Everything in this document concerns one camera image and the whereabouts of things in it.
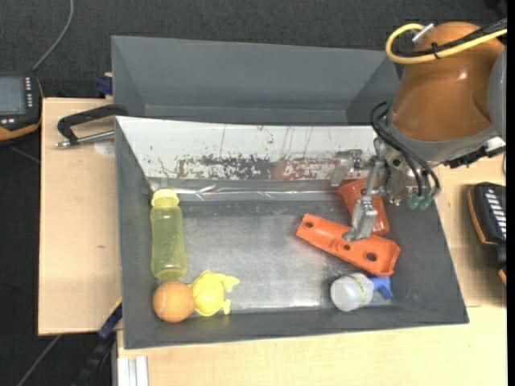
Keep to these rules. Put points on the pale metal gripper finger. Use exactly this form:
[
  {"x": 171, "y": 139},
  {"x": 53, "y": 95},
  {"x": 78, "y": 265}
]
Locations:
[
  {"x": 363, "y": 219},
  {"x": 346, "y": 163}
]

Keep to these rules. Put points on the orange curved plastic piece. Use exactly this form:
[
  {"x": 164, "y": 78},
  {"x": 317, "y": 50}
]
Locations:
[{"x": 350, "y": 193}]

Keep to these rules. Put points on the orange flat block with holes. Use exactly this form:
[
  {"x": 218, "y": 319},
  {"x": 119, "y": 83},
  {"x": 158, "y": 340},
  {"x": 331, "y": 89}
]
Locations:
[{"x": 322, "y": 235}]

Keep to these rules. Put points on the white spray bottle blue nozzle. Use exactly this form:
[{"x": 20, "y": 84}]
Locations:
[{"x": 350, "y": 292}]

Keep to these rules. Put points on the grey metal bin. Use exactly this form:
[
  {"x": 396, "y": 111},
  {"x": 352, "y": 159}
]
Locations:
[{"x": 257, "y": 247}]

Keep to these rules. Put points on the yellow toy duck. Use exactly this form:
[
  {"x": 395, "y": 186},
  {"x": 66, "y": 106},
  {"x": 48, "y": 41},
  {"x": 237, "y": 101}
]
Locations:
[{"x": 211, "y": 294}]

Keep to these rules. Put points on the yellow clear plastic bottle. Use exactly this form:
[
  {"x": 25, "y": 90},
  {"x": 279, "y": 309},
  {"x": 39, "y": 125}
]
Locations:
[{"x": 168, "y": 239}]

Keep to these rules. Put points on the orange ball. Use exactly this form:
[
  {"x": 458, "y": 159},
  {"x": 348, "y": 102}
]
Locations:
[{"x": 173, "y": 302}]

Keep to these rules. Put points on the pale cardboard board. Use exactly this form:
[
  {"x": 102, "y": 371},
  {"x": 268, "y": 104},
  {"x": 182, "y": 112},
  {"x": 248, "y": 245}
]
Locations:
[{"x": 76, "y": 215}]

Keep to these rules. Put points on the black cylinder on white bracket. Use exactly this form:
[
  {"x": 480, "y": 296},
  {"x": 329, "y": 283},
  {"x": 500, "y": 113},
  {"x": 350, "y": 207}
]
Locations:
[{"x": 466, "y": 158}]

